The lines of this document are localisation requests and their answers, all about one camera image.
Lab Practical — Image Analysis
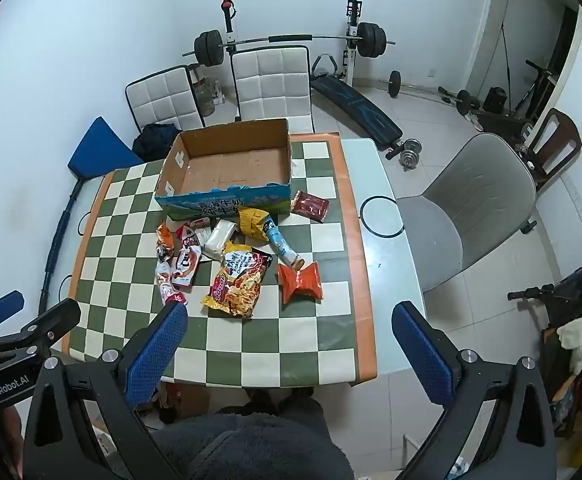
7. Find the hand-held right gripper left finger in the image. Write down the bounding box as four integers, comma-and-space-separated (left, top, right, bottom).
22, 301, 189, 480

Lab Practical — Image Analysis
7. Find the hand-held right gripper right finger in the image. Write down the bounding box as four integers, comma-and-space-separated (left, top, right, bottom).
391, 301, 554, 480

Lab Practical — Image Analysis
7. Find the yellow snack packet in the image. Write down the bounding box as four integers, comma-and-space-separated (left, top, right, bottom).
237, 206, 275, 242

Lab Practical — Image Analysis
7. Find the cardboard box with blue print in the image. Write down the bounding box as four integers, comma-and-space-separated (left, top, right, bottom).
154, 118, 292, 222

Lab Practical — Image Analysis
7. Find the small red white snack packet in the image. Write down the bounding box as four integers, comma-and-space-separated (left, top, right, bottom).
155, 260, 188, 307

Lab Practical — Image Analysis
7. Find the black rod with foam grip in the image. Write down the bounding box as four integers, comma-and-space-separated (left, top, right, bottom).
38, 177, 84, 311

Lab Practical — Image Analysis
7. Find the large yellow red noodle packet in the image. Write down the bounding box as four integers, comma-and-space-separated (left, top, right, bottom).
201, 242, 274, 318

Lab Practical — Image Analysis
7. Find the orange brown snack packet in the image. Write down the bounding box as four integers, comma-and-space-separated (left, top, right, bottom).
156, 221, 176, 262

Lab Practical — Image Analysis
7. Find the pink white snack packet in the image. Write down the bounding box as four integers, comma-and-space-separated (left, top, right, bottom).
176, 223, 199, 248

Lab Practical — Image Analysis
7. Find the green white checkered tablecloth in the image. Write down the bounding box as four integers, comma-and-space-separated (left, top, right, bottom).
68, 132, 378, 389

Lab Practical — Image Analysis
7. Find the person's dark fleece clothing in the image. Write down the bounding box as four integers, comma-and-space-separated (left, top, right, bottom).
148, 395, 357, 480

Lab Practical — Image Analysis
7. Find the black scooter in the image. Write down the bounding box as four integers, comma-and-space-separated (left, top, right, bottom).
507, 225, 582, 341

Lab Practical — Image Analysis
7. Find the orange red snack packet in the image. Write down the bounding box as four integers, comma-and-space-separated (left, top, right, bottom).
277, 260, 324, 305

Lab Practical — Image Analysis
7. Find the blue white tube snack packet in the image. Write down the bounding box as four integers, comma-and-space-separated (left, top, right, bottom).
263, 214, 305, 271

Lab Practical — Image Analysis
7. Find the grey shell chair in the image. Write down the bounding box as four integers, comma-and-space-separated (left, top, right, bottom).
396, 132, 539, 293

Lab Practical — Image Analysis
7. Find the dark red snack packet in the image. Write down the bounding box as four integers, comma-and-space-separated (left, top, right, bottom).
290, 190, 330, 223

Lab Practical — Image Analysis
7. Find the chrome dumbbell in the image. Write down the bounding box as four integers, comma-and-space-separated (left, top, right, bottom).
399, 139, 423, 171

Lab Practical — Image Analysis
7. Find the black bag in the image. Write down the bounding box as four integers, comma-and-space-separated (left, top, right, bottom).
132, 122, 182, 163

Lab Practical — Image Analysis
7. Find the small white padded chair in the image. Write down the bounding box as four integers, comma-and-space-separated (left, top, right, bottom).
125, 65, 206, 136

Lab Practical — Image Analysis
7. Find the dark wooden chair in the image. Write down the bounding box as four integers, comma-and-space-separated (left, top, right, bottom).
526, 108, 582, 186

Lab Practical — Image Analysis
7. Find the black exercise machine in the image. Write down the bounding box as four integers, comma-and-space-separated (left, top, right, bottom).
476, 60, 559, 141

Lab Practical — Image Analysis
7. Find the black blue weight bench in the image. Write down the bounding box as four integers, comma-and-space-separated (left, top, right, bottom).
310, 53, 404, 153

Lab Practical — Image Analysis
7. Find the thin barbell with small plates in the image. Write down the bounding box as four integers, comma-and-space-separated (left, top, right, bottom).
377, 70, 484, 117

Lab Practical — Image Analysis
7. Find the large white padded chair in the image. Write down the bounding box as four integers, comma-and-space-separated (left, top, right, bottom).
231, 46, 317, 135

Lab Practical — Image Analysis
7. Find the white barbell rack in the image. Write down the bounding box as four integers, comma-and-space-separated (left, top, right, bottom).
220, 0, 365, 88

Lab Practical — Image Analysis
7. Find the barbell with black plates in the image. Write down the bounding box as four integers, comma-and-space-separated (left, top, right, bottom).
181, 22, 397, 67

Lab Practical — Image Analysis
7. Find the black ring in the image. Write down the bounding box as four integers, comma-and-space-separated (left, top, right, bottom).
360, 195, 406, 237

